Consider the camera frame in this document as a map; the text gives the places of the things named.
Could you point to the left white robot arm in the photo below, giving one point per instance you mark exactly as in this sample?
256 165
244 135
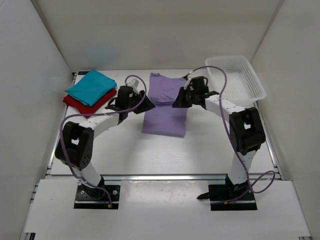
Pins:
76 143

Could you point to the white plastic basket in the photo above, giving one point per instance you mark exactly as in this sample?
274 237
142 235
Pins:
243 85

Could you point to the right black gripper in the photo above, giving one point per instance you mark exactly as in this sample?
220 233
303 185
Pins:
181 102

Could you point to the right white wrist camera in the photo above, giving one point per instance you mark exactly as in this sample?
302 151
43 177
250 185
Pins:
188 79

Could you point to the purple t shirt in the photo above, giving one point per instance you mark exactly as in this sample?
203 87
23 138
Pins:
164 119

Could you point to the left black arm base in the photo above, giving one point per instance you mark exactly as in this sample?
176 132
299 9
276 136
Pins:
89 198

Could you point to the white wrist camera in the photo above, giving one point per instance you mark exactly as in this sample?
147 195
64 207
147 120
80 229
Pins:
133 83
188 79

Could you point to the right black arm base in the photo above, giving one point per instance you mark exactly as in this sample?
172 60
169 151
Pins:
228 197

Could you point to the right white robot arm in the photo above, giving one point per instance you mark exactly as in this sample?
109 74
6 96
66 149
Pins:
243 125

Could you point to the black table label sticker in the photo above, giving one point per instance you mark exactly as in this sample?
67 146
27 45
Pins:
82 72

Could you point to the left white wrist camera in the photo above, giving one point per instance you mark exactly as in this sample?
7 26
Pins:
133 83

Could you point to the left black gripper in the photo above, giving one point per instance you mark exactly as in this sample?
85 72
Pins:
145 106

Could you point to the blue t shirt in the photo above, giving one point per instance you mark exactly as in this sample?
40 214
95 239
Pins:
92 87

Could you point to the red t shirt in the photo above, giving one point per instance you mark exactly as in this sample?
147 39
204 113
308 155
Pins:
83 109

